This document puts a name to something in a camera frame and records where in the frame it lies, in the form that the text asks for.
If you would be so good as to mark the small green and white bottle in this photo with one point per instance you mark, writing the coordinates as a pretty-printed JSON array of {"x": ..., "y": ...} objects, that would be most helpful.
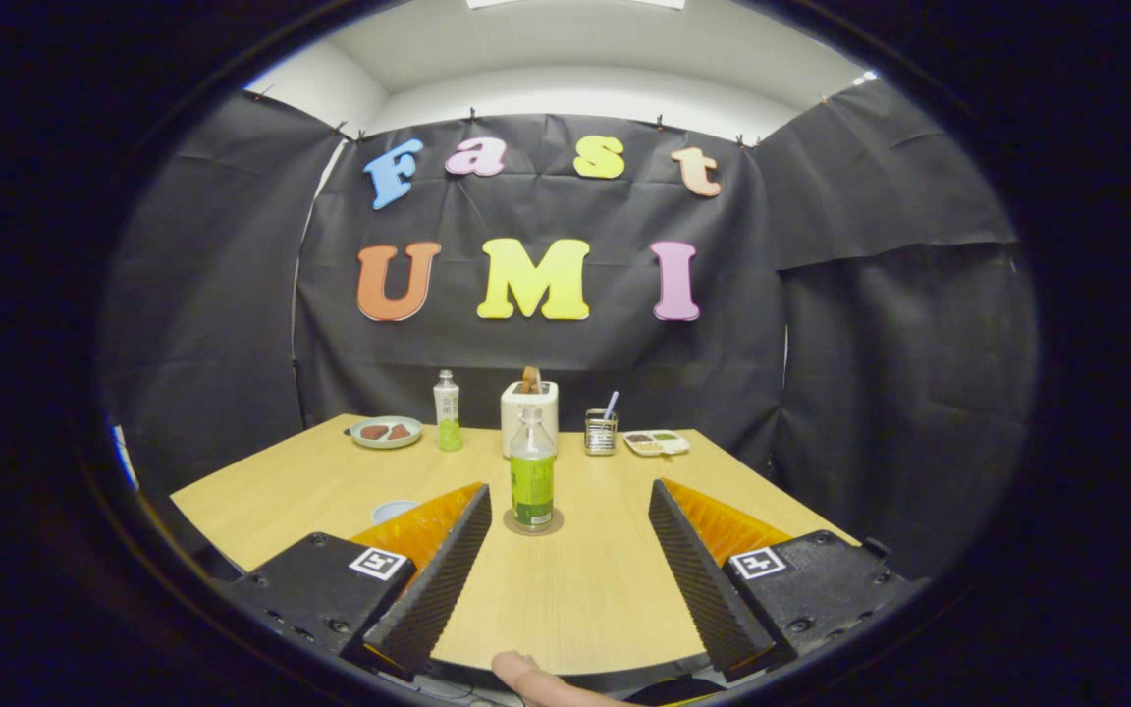
[{"x": 448, "y": 417}]

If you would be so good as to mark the green label juice bottle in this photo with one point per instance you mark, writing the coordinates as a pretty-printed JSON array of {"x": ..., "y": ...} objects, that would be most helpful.
[{"x": 532, "y": 491}]

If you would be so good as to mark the pale straw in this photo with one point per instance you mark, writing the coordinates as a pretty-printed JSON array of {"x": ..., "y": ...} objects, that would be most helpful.
[{"x": 611, "y": 403}]

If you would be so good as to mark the ceiling light panel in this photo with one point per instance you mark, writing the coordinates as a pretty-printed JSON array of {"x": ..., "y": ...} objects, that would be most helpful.
[{"x": 575, "y": 4}]

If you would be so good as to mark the white cup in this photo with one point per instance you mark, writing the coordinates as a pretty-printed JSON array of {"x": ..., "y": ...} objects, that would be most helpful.
[{"x": 389, "y": 511}]

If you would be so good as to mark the white divided tray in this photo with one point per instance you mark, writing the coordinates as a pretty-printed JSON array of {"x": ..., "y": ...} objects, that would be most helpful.
[{"x": 656, "y": 444}]

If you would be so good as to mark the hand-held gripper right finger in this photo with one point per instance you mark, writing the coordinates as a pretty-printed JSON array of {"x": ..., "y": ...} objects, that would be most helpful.
[{"x": 713, "y": 599}]

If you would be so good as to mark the white toaster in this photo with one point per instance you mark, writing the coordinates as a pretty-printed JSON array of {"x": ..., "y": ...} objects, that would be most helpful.
[{"x": 516, "y": 417}]

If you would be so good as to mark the brown bread slice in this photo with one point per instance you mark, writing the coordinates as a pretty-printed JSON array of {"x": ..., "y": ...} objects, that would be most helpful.
[{"x": 531, "y": 380}]

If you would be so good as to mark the pale green plate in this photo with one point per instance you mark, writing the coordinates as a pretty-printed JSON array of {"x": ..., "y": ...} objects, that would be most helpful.
[{"x": 403, "y": 442}]

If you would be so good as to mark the round brown coaster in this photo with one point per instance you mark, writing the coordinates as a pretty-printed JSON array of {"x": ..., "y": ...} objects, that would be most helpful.
[{"x": 513, "y": 526}]

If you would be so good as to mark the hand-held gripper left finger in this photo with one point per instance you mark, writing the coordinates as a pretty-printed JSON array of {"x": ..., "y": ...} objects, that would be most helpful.
[{"x": 428, "y": 599}]

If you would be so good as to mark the wooden table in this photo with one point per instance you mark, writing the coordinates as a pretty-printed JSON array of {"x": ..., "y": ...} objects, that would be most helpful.
[{"x": 575, "y": 599}]

